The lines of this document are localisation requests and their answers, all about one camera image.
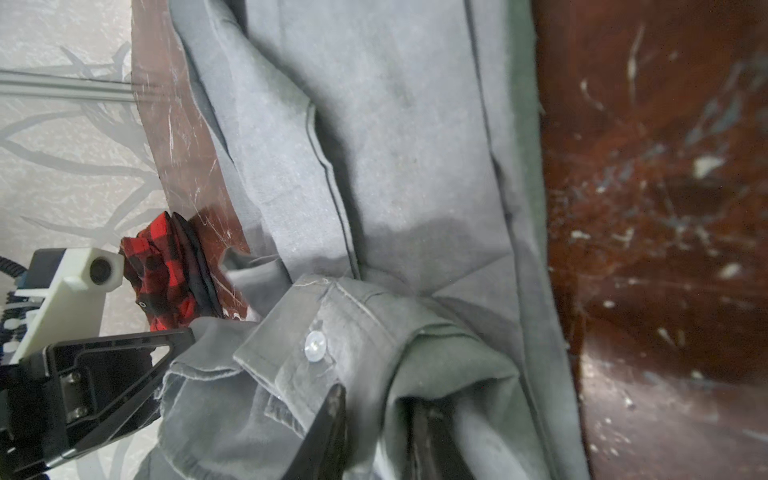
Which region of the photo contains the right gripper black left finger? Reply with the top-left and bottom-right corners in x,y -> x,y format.
282,383 -> 347,480

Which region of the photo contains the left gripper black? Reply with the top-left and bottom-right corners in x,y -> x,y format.
1,328 -> 195,479

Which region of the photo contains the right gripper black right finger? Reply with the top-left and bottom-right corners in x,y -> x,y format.
409,399 -> 474,480

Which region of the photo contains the grey long sleeve shirt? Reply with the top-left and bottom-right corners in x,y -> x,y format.
138,1 -> 590,479

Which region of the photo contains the red black plaid folded shirt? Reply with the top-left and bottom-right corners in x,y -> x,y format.
119,212 -> 223,331

